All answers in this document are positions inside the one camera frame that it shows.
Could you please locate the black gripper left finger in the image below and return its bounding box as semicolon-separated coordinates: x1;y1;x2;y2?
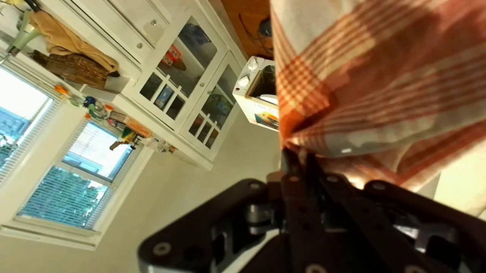
136;179;281;273

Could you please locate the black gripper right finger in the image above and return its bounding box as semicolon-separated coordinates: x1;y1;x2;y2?
282;150;486;273

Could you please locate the orange and white striped towel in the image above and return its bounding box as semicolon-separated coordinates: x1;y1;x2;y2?
270;0;486;190

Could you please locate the white cabinet sideboard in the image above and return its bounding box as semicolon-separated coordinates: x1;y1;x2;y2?
39;0;243;168

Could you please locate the brown woven basket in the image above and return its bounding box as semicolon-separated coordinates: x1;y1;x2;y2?
30;50;120;90

